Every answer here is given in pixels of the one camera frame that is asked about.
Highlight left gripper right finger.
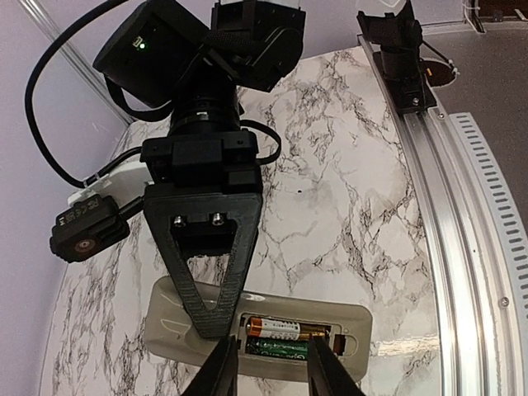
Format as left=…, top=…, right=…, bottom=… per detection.
left=307, top=336, right=363, bottom=396

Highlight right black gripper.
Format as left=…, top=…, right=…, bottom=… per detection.
left=140, top=130, right=263, bottom=340

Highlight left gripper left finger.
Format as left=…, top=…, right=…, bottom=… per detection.
left=189, top=336, right=238, bottom=396

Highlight black green AAA battery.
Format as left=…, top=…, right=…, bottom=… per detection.
left=245, top=337, right=308, bottom=361

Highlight white remote control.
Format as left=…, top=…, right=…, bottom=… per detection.
left=144, top=276, right=373, bottom=382

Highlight gold AAA battery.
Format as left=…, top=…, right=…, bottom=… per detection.
left=246, top=317, right=330, bottom=342

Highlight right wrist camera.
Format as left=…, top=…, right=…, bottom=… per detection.
left=49, top=161, right=153, bottom=263

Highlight front aluminium rail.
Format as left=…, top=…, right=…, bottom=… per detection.
left=356, top=35, right=528, bottom=396

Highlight right aluminium frame post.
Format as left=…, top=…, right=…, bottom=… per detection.
left=17, top=0, right=134, bottom=125

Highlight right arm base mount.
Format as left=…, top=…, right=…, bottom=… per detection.
left=357, top=2, right=437, bottom=115

